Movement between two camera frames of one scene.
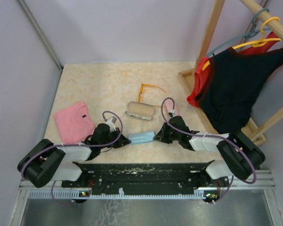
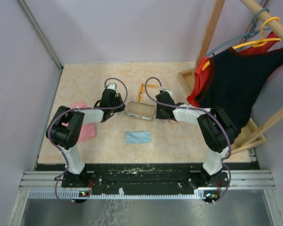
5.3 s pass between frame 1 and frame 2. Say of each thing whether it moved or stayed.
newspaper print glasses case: stayed
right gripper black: moved
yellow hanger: stayed
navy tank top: stayed
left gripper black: moved
